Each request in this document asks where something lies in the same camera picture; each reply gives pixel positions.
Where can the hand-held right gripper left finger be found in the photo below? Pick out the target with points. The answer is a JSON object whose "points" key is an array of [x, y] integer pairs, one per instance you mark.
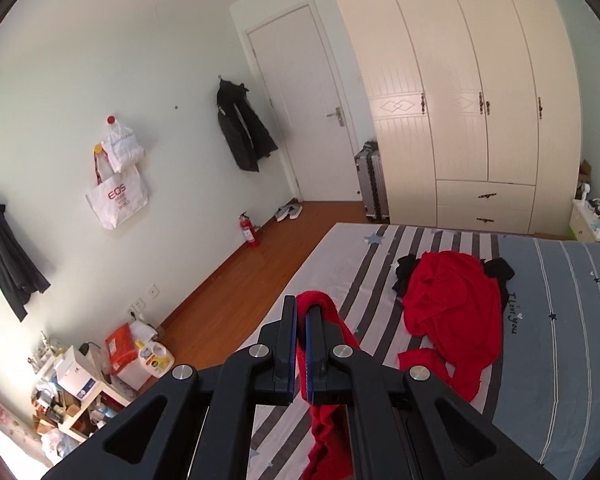
{"points": [[294, 360]]}

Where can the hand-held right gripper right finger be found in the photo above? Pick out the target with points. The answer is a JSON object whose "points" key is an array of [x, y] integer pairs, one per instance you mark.
{"points": [[308, 360]]}

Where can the red sweater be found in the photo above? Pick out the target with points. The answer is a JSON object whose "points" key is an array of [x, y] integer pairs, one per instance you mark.
{"points": [[450, 300]]}

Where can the red fire extinguisher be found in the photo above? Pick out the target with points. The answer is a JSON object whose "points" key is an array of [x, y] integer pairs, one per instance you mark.
{"points": [[250, 232]]}

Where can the white detergent bottle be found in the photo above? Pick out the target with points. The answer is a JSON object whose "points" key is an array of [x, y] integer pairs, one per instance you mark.
{"points": [[155, 357]]}

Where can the grey white sneaker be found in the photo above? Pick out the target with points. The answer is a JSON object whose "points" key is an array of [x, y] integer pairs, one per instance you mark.
{"points": [[281, 214], [294, 210]]}

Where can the red package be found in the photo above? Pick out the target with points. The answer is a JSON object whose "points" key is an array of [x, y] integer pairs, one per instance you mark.
{"points": [[120, 347]]}

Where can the silver ribbed suitcase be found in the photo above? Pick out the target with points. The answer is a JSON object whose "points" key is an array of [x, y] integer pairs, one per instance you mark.
{"points": [[372, 185]]}

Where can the black garment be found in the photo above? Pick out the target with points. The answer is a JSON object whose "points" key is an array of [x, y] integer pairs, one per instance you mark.
{"points": [[500, 272]]}

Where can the white carton box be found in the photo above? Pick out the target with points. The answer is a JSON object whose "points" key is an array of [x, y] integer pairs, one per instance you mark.
{"points": [[75, 372]]}

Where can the short black jacket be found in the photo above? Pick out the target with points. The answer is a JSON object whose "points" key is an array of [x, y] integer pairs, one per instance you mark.
{"points": [[240, 130]]}

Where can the white tote bag red print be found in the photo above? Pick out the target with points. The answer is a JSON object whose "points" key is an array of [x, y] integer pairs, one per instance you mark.
{"points": [[117, 200]]}

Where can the bed with striped sheet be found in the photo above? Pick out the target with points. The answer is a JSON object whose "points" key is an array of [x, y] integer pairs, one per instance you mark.
{"points": [[555, 360]]}

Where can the white plastic bag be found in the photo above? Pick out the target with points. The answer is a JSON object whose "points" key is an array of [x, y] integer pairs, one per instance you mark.
{"points": [[122, 147]]}

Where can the white door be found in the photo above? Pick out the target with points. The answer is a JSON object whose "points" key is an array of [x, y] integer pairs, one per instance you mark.
{"points": [[300, 85]]}

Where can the floral cloth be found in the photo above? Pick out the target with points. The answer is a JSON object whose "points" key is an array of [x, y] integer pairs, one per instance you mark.
{"points": [[5, 420]]}

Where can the long black jacket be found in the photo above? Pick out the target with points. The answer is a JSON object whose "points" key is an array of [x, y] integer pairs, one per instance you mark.
{"points": [[5, 255]]}

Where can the white nightstand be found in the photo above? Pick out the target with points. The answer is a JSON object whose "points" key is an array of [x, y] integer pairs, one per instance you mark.
{"points": [[587, 225]]}

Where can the cream wooden wardrobe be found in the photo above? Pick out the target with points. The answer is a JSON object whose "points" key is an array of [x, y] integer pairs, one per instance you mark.
{"points": [[455, 85]]}

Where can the small cardboard box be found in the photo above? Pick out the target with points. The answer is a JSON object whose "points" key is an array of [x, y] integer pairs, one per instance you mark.
{"points": [[585, 170]]}

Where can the white wall socket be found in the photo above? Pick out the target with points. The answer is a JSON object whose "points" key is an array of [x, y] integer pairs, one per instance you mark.
{"points": [[154, 290], [137, 307]]}

